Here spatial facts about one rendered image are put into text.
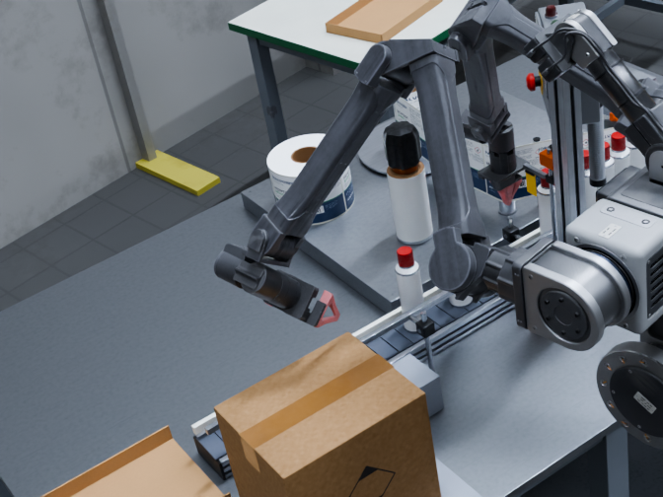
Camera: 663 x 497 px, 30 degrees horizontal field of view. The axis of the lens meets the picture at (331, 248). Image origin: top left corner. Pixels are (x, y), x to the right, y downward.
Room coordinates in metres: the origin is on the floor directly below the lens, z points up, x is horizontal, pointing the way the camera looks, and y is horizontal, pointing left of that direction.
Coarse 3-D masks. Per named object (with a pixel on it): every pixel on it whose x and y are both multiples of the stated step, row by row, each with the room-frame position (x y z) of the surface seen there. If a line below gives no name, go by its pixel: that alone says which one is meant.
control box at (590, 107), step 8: (544, 8) 2.29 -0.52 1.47; (560, 8) 2.27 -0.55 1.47; (568, 8) 2.27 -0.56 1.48; (576, 8) 2.26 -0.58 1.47; (584, 8) 2.25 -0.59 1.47; (536, 16) 2.27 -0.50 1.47; (544, 16) 2.25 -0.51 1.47; (560, 16) 2.24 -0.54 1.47; (544, 24) 2.22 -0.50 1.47; (544, 88) 2.21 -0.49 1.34; (544, 96) 2.22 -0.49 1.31; (584, 96) 2.12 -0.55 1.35; (584, 104) 2.12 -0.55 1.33; (592, 104) 2.12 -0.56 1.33; (584, 112) 2.12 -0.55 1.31; (592, 112) 2.12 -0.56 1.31; (584, 120) 2.12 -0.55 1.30; (592, 120) 2.12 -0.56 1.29
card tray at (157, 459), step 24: (168, 432) 1.94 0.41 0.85; (120, 456) 1.89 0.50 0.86; (144, 456) 1.91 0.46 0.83; (168, 456) 1.89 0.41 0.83; (72, 480) 1.84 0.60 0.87; (96, 480) 1.86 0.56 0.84; (120, 480) 1.85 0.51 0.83; (144, 480) 1.84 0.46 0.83; (168, 480) 1.82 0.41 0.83; (192, 480) 1.81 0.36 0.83
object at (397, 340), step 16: (448, 304) 2.15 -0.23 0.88; (480, 304) 2.13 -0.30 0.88; (432, 320) 2.11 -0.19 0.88; (448, 320) 2.10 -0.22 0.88; (384, 336) 2.08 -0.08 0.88; (400, 336) 2.07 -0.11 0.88; (416, 336) 2.06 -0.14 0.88; (384, 352) 2.03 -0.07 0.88; (400, 352) 2.03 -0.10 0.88; (208, 448) 1.84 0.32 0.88; (224, 448) 1.84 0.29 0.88
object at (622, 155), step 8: (616, 136) 2.38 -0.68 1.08; (624, 136) 2.37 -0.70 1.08; (616, 144) 2.37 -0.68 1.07; (624, 144) 2.37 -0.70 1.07; (616, 152) 2.37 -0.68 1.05; (624, 152) 2.36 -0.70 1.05; (616, 160) 2.36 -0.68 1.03; (624, 160) 2.36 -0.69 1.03; (616, 168) 2.36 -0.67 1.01; (624, 168) 2.36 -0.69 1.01
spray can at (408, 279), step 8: (400, 248) 2.11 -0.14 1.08; (408, 248) 2.10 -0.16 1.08; (400, 256) 2.09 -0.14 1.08; (408, 256) 2.08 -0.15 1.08; (400, 264) 2.09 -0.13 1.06; (408, 264) 2.08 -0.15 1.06; (416, 264) 2.10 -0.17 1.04; (400, 272) 2.08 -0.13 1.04; (408, 272) 2.08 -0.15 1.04; (416, 272) 2.08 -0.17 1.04; (400, 280) 2.08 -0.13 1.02; (408, 280) 2.07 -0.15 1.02; (416, 280) 2.08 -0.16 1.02; (400, 288) 2.09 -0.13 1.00; (408, 288) 2.07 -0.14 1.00; (416, 288) 2.08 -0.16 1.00; (400, 296) 2.09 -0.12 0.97; (408, 296) 2.07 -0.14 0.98; (416, 296) 2.08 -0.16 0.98; (408, 304) 2.08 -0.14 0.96; (416, 304) 2.07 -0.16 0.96; (408, 320) 2.08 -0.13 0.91; (408, 328) 2.08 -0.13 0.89
